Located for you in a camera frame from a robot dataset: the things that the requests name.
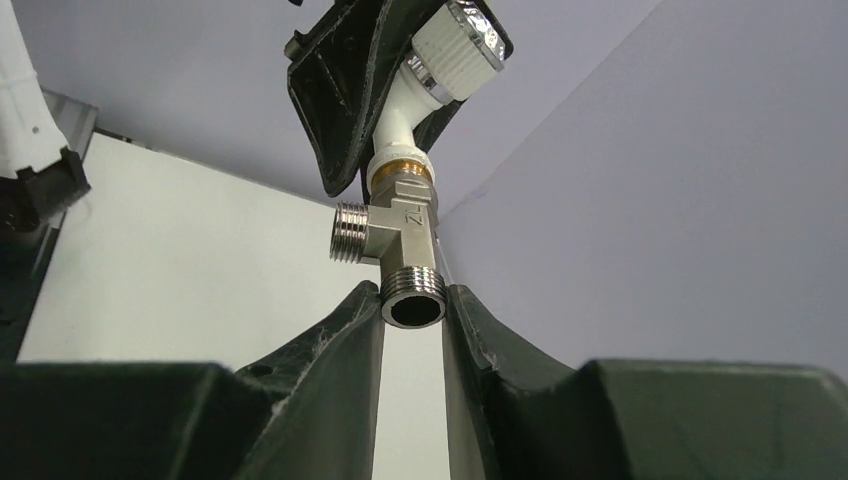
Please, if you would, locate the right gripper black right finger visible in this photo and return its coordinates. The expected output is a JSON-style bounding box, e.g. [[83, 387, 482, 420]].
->
[[442, 285, 847, 479]]

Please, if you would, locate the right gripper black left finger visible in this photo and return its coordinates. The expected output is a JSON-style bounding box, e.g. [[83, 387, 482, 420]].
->
[[1, 281, 384, 479]]

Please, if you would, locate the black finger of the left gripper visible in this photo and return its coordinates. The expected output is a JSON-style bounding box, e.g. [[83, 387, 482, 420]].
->
[[284, 0, 441, 197], [411, 26, 514, 151]]

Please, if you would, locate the white faucet with chrome knob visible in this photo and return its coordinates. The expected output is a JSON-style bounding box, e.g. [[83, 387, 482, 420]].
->
[[366, 1, 507, 193]]

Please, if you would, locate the metal tee pipe fitting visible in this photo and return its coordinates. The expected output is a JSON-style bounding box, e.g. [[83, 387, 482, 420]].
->
[[329, 174, 448, 329]]

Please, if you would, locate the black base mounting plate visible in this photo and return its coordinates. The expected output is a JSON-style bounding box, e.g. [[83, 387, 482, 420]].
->
[[1, 214, 66, 365]]

